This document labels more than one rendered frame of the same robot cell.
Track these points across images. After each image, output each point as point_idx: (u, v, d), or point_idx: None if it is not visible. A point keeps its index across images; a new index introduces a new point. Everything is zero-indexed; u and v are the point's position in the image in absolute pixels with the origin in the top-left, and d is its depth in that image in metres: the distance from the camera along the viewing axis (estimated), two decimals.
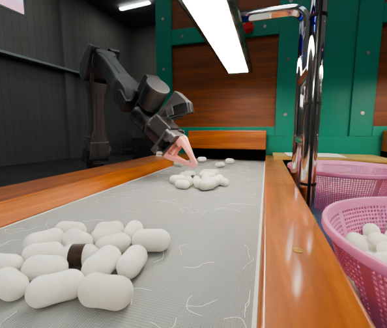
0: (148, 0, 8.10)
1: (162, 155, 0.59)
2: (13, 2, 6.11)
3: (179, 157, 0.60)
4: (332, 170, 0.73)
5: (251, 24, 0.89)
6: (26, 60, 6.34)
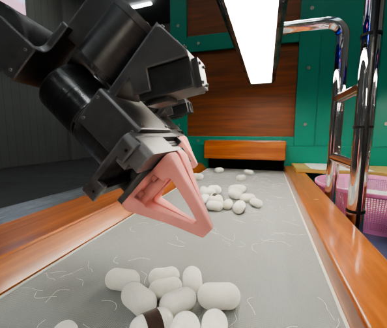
0: (150, 1, 8.07)
1: None
2: (15, 3, 6.09)
3: None
4: None
5: None
6: None
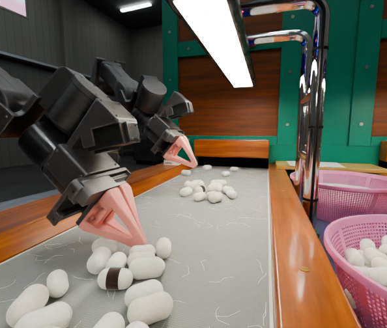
0: (149, 2, 8.14)
1: (162, 155, 0.59)
2: (15, 4, 6.15)
3: (179, 157, 0.60)
4: (332, 179, 0.76)
5: None
6: (28, 62, 6.38)
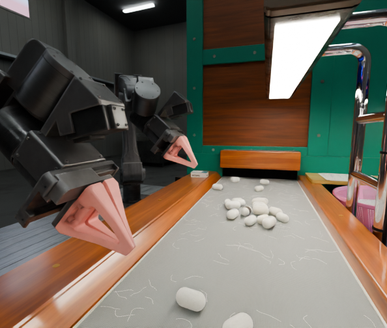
0: (152, 3, 8.10)
1: (162, 155, 0.59)
2: (18, 6, 6.12)
3: (179, 157, 0.60)
4: (373, 195, 0.73)
5: None
6: None
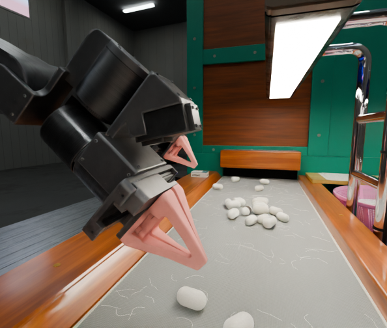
0: (152, 3, 8.11)
1: (162, 155, 0.59)
2: (18, 6, 6.12)
3: (179, 157, 0.60)
4: (374, 195, 0.73)
5: None
6: None
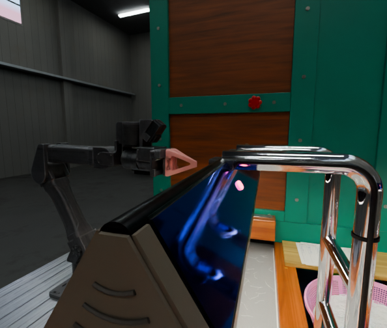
0: (148, 8, 8.00)
1: (163, 175, 0.60)
2: (10, 12, 6.01)
3: (180, 168, 0.61)
4: None
5: (258, 100, 0.79)
6: None
